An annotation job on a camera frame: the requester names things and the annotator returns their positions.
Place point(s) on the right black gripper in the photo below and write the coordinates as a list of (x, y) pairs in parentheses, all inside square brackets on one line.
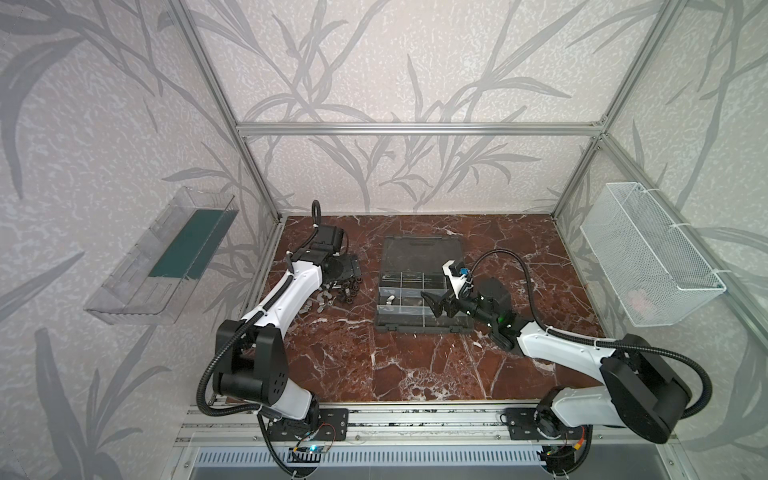
[(453, 302)]

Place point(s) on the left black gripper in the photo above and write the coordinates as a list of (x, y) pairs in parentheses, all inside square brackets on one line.
[(346, 278)]

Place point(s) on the grey plastic compartment organizer box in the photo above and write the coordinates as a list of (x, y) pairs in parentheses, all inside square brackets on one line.
[(409, 266)]

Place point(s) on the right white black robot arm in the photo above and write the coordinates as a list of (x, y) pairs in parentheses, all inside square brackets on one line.
[(644, 389)]

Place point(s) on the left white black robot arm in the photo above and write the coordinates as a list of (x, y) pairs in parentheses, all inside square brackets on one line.
[(249, 371)]

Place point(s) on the green electronics board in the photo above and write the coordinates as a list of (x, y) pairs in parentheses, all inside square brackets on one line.
[(312, 454)]

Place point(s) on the red object in basket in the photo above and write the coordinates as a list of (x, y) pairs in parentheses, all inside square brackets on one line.
[(640, 302)]

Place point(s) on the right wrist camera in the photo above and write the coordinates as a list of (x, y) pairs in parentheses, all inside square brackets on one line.
[(456, 276)]

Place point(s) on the aluminium front rail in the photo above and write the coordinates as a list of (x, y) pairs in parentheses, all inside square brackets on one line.
[(384, 423)]

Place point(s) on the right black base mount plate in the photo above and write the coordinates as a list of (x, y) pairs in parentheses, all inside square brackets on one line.
[(530, 424)]

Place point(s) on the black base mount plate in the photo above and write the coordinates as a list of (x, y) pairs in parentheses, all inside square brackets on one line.
[(530, 424), (325, 424)]

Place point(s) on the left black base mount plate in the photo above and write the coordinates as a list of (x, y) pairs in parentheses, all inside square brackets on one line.
[(325, 424)]

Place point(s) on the aluminium cage frame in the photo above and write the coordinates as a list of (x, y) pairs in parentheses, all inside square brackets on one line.
[(501, 122)]

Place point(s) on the clear plastic wall bin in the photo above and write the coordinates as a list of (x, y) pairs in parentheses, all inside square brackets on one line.
[(157, 277)]

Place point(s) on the white wire mesh basket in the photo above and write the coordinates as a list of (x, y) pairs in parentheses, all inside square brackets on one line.
[(639, 246)]

